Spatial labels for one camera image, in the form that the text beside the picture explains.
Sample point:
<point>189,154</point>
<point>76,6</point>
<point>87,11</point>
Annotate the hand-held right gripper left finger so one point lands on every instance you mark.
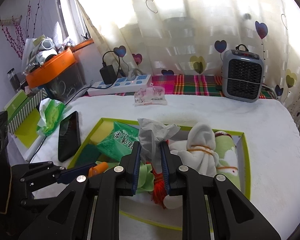
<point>135,172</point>

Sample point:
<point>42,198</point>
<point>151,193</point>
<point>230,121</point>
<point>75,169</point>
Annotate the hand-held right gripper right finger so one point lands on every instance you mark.
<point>165,172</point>

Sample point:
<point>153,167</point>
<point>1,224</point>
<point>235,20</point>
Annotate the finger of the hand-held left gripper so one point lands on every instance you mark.
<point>40,171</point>
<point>75,173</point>

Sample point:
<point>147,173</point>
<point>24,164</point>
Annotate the light green cloth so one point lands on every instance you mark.
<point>146,177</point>

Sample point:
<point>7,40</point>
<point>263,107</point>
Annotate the small orange plastic piece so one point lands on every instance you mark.
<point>98,169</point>

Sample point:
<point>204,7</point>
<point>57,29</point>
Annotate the green printed packet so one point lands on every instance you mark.
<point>115,142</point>

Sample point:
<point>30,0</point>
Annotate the translucent grey plastic bag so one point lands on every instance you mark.
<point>150,135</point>

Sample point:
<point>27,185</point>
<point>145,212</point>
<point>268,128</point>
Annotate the white sock bundle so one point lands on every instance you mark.
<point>202,142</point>

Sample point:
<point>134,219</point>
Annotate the green towel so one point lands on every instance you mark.
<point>227,152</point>

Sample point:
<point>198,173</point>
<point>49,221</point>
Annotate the lime green shallow box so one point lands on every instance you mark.
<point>246,160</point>

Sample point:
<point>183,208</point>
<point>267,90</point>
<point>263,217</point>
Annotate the black phone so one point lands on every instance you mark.
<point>70,137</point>

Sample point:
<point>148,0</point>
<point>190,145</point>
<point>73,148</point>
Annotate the green striped box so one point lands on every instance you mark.
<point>25,125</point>

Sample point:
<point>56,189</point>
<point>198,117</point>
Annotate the green white plastic bag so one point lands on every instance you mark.
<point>51,115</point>

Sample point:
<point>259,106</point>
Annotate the clear pink plastic packet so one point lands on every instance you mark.
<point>151,95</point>

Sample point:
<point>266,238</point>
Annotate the black lidded jar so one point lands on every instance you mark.
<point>13,80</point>

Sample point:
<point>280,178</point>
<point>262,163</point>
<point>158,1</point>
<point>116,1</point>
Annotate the white blue power strip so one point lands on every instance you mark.
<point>125,83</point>

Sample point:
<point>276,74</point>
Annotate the plaid bed sheet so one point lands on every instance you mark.
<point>195,85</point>

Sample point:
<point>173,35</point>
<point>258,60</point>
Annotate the dark glass tank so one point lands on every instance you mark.
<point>70,80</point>

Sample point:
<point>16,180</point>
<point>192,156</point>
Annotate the black charger adapter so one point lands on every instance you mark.
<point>108,74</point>

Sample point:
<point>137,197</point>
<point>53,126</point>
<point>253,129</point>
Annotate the orange tray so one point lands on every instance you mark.
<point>50,67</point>

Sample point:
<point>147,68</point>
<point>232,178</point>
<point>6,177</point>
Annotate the pile of white packets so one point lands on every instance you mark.
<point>41,51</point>

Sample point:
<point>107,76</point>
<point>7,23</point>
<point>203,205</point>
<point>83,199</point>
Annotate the grey space heater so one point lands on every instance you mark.
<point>243,77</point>

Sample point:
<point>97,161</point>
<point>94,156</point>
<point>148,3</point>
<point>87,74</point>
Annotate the heart print curtain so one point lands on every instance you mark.
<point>190,17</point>

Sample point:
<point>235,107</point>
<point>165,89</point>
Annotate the window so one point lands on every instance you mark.
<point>72,12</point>

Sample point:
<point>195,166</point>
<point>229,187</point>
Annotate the pink branch wall decal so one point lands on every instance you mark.
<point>17,35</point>

